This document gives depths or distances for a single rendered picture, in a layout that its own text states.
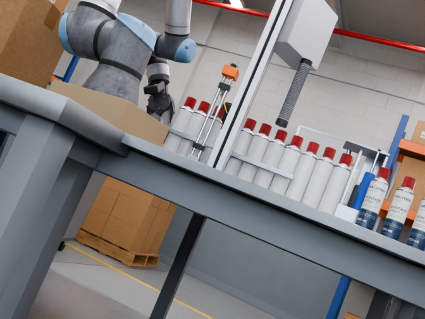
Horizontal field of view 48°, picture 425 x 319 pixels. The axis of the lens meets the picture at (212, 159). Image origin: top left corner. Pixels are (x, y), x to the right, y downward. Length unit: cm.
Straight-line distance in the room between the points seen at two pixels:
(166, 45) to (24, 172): 82
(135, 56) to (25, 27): 31
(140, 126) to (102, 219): 397
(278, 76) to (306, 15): 506
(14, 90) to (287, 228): 50
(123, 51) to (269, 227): 62
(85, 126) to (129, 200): 423
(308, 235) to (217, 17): 637
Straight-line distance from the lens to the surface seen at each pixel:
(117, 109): 109
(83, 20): 134
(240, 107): 136
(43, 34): 144
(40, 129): 78
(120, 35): 125
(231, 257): 605
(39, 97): 77
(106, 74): 122
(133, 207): 497
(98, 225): 511
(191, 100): 155
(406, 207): 148
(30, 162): 77
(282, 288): 590
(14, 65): 138
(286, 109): 140
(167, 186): 88
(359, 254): 85
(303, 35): 145
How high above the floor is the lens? 75
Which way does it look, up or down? 7 degrees up
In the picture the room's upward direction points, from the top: 23 degrees clockwise
